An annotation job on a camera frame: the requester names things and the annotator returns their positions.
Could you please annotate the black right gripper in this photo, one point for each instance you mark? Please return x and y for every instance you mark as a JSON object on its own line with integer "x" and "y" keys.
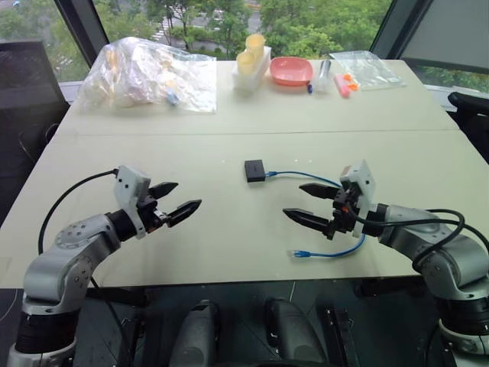
{"x": 342, "y": 212}

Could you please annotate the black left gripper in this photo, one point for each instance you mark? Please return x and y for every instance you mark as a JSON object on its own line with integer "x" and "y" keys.
{"x": 151, "y": 212}

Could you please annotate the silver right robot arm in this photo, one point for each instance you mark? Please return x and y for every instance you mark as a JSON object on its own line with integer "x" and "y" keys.
{"x": 439, "y": 248}

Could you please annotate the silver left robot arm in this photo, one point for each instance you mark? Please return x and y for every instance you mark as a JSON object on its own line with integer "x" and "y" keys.
{"x": 57, "y": 260}

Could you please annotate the small black adapter box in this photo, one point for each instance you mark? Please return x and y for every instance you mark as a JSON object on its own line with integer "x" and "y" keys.
{"x": 254, "y": 171}

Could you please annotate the pink and orange small item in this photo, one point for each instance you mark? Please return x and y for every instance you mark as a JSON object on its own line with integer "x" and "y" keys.
{"x": 345, "y": 85}

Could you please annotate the clear plastic bag with items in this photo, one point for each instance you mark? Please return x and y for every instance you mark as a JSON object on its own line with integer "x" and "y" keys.
{"x": 141, "y": 76}

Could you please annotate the dark rounded shape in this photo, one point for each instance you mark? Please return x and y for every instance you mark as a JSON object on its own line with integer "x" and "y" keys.
{"x": 288, "y": 332}
{"x": 198, "y": 332}

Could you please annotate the pink plastic dish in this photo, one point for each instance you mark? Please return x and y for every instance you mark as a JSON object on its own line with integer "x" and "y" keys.
{"x": 291, "y": 70}

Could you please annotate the clear flat plastic bag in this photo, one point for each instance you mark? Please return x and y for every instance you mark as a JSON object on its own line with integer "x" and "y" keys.
{"x": 366, "y": 70}

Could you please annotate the white rectangular container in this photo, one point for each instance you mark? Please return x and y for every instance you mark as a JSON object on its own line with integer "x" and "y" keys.
{"x": 252, "y": 70}

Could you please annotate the pale yellow cup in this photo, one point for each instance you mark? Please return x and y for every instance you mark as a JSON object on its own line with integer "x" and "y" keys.
{"x": 255, "y": 44}
{"x": 246, "y": 63}

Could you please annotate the black mesh office chair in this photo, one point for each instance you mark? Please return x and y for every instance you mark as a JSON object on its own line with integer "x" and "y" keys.
{"x": 26, "y": 95}

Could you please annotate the black chair armrest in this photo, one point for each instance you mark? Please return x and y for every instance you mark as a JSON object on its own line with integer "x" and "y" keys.
{"x": 470, "y": 114}

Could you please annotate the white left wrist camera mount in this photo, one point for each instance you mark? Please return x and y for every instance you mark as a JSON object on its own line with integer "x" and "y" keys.
{"x": 130, "y": 191}

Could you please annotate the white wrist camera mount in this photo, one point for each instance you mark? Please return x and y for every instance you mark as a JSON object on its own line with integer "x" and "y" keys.
{"x": 130, "y": 191}
{"x": 361, "y": 183}

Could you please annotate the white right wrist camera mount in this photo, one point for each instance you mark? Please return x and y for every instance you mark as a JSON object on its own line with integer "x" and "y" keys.
{"x": 361, "y": 183}

